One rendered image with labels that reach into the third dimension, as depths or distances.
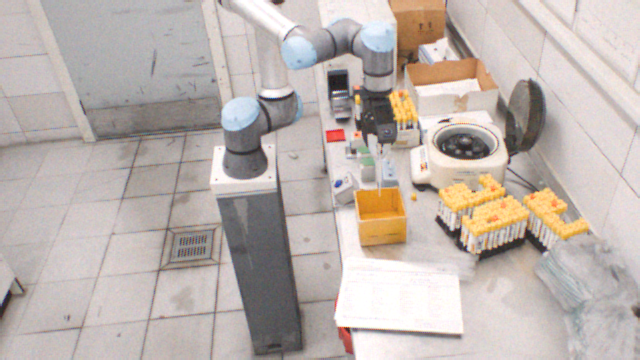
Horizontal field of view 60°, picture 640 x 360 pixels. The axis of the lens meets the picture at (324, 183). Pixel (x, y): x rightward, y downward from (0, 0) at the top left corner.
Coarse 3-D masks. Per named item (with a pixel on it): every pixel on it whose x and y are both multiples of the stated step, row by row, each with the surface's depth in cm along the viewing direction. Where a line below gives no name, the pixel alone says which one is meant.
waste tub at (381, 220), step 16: (368, 192) 161; (384, 192) 161; (400, 192) 159; (368, 208) 165; (384, 208) 165; (400, 208) 159; (368, 224) 151; (384, 224) 152; (400, 224) 152; (368, 240) 155; (384, 240) 156; (400, 240) 156
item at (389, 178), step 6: (384, 162) 170; (384, 168) 168; (390, 168) 168; (384, 174) 165; (390, 174) 165; (396, 174) 165; (384, 180) 164; (390, 180) 164; (396, 180) 164; (378, 186) 175; (384, 186) 165; (390, 186) 165
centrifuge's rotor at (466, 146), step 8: (456, 136) 177; (464, 136) 177; (472, 136) 176; (440, 144) 177; (448, 144) 174; (456, 144) 175; (464, 144) 171; (472, 144) 175; (480, 144) 173; (448, 152) 171; (456, 152) 171; (464, 152) 172; (472, 152) 170; (480, 152) 170; (488, 152) 172
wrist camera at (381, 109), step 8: (376, 104) 135; (384, 104) 135; (376, 112) 134; (384, 112) 134; (392, 112) 135; (376, 120) 134; (384, 120) 134; (392, 120) 134; (376, 128) 133; (384, 128) 132; (392, 128) 133; (384, 136) 132; (392, 136) 132
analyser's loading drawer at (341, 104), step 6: (330, 90) 219; (336, 90) 218; (342, 90) 218; (336, 96) 212; (342, 96) 212; (336, 102) 208; (342, 102) 209; (348, 102) 209; (336, 108) 204; (342, 108) 204; (348, 108) 204; (336, 114) 205; (342, 114) 205; (348, 114) 206
